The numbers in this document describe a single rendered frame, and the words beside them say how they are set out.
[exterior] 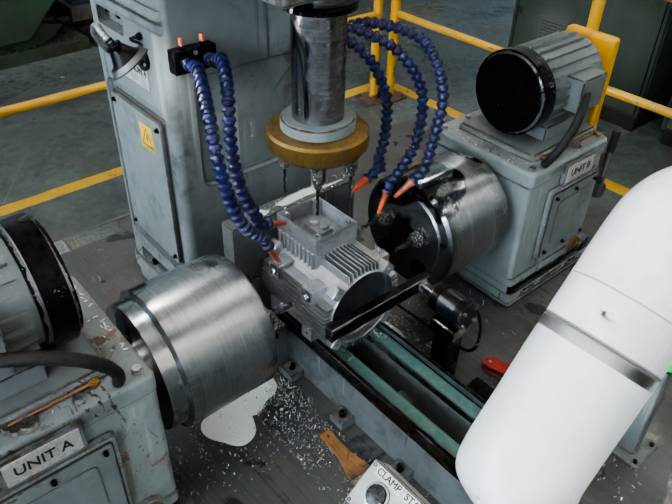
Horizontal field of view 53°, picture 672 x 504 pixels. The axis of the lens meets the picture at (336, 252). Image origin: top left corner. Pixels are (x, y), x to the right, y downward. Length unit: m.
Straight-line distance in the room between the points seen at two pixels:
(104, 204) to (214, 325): 2.53
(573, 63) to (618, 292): 1.13
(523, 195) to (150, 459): 0.90
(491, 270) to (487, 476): 1.17
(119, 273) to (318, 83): 0.85
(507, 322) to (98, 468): 0.97
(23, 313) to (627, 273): 0.69
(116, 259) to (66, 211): 1.78
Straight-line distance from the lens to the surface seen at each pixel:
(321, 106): 1.13
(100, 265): 1.80
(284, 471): 1.30
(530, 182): 1.47
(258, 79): 1.33
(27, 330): 0.92
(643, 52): 4.41
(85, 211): 3.54
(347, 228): 1.26
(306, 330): 1.29
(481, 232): 1.43
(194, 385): 1.08
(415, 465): 1.27
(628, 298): 0.48
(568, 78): 1.56
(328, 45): 1.09
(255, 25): 1.28
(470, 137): 1.58
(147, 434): 1.07
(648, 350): 0.49
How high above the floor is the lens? 1.86
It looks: 37 degrees down
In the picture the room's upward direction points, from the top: 2 degrees clockwise
